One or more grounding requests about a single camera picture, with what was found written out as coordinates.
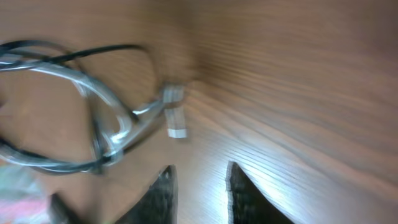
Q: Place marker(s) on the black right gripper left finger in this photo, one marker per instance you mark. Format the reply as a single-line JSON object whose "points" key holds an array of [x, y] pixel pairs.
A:
{"points": [[159, 204]]}

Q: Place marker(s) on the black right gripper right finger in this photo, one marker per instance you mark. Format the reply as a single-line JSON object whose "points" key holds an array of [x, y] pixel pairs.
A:
{"points": [[247, 205]]}

